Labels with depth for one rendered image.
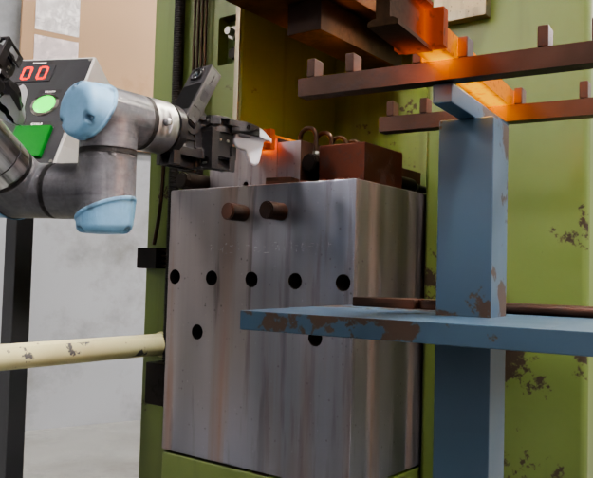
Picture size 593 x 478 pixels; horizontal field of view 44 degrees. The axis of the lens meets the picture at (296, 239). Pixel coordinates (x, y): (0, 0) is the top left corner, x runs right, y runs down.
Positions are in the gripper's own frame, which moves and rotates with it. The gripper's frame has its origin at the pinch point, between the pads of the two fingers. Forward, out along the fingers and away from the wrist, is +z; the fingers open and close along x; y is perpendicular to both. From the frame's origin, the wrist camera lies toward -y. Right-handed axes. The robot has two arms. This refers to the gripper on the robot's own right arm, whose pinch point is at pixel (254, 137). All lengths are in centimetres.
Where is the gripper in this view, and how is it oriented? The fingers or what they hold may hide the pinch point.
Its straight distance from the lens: 121.6
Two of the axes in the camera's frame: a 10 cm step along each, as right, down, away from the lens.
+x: 8.0, -0.1, -6.0
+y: -0.3, 10.0, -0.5
